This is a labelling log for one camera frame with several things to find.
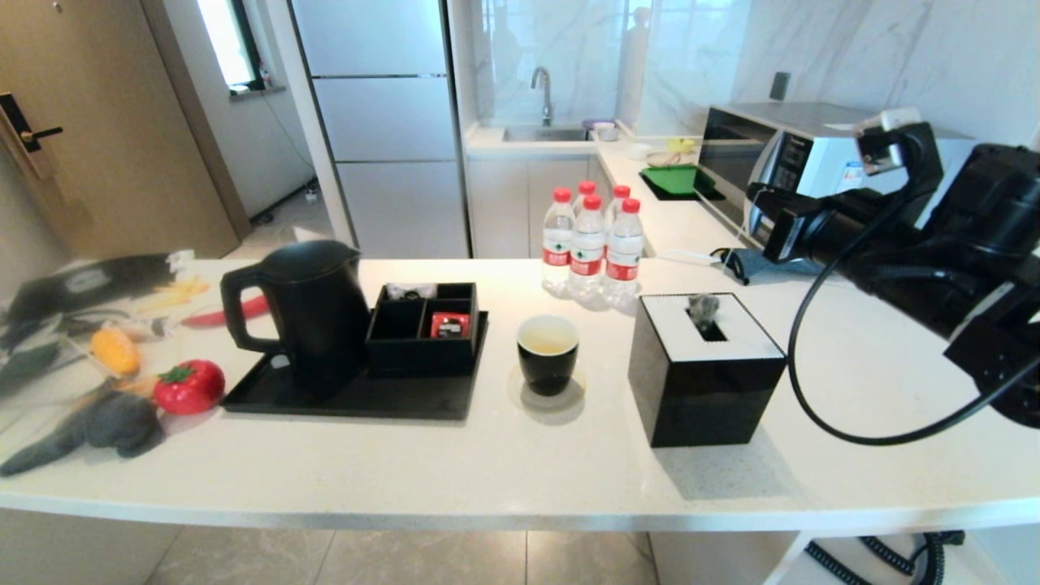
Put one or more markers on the silver microwave oven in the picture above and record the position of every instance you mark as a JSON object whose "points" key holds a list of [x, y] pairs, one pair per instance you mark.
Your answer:
{"points": [[812, 146]]}

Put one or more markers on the grey plush toy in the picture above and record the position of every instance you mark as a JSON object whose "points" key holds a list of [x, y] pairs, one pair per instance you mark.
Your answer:
{"points": [[114, 424]]}

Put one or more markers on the black electric kettle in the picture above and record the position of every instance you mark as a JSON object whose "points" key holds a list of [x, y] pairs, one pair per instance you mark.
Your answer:
{"points": [[317, 317]]}

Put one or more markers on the clear glass coaster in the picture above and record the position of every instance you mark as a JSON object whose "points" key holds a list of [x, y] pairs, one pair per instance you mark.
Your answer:
{"points": [[571, 398]]}

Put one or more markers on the yellow toy corn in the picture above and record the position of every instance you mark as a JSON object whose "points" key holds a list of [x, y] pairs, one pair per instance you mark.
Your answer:
{"points": [[115, 351]]}

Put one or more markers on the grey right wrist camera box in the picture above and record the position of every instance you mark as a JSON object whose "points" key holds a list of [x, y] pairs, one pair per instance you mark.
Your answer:
{"points": [[886, 138]]}

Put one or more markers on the red-capped water bottle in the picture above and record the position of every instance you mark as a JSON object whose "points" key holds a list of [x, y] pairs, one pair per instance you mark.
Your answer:
{"points": [[586, 256], [619, 192], [585, 188], [557, 244], [623, 260]]}

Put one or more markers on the yellow kitchen item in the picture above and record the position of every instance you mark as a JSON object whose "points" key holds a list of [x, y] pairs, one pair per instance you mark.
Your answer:
{"points": [[682, 145]]}

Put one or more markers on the grey wall outlet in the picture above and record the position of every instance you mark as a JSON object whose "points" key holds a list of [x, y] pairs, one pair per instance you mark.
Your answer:
{"points": [[779, 85]]}

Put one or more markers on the brown wooden door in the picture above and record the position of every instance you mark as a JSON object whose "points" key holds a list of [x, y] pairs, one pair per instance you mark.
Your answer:
{"points": [[114, 122]]}

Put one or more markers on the black bag white tag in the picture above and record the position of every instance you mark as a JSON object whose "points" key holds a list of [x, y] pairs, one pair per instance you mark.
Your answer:
{"points": [[122, 280]]}

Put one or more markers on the yellow toy fries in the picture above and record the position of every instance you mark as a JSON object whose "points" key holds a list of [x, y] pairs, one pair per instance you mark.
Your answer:
{"points": [[183, 291]]}

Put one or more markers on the black cooktop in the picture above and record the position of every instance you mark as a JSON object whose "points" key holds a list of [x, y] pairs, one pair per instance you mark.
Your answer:
{"points": [[662, 196]]}

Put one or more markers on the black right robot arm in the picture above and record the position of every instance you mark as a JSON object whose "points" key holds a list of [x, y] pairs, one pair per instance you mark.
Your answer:
{"points": [[975, 244]]}

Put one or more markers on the red toy chili pepper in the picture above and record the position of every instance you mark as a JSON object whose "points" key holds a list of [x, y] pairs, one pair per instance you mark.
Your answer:
{"points": [[252, 310]]}

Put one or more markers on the black tissue box white top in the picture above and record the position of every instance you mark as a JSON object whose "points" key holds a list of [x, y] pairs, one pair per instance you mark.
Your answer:
{"points": [[707, 398]]}

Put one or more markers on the black rectangular serving tray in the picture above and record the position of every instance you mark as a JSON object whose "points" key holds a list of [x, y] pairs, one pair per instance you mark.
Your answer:
{"points": [[366, 400]]}

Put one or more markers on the red toy tomato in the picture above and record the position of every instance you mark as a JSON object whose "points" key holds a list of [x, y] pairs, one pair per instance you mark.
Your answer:
{"points": [[191, 388]]}

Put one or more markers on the steel kitchen sink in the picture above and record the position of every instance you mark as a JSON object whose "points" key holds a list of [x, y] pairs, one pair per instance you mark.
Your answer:
{"points": [[544, 133]]}

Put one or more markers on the white kitchen base cabinet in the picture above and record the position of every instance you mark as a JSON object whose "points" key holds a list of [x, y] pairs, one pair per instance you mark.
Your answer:
{"points": [[508, 207]]}

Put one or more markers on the green plastic tray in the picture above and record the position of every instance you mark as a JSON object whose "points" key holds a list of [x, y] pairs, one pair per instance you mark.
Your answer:
{"points": [[674, 179]]}

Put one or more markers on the black cup white inside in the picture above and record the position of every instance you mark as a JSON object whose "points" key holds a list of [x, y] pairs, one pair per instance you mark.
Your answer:
{"points": [[548, 370]]}

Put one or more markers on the small white cup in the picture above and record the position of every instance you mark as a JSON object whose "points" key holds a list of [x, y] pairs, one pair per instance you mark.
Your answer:
{"points": [[638, 149]]}

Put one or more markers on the black compartment organizer box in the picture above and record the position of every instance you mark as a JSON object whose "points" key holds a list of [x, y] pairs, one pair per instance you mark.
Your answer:
{"points": [[422, 359]]}

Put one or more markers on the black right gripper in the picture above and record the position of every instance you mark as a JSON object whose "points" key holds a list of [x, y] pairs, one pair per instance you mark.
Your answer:
{"points": [[829, 231]]}

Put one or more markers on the white refrigerator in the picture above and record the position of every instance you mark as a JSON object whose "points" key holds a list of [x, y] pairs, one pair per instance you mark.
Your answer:
{"points": [[382, 122]]}

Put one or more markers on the purple bowl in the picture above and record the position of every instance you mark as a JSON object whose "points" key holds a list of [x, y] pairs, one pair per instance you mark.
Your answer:
{"points": [[600, 123]]}

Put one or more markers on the chrome sink faucet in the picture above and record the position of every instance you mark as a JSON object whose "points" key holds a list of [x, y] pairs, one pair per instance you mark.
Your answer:
{"points": [[545, 84]]}

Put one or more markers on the bright window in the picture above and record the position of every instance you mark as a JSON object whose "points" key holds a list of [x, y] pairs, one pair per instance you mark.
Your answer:
{"points": [[223, 41]]}

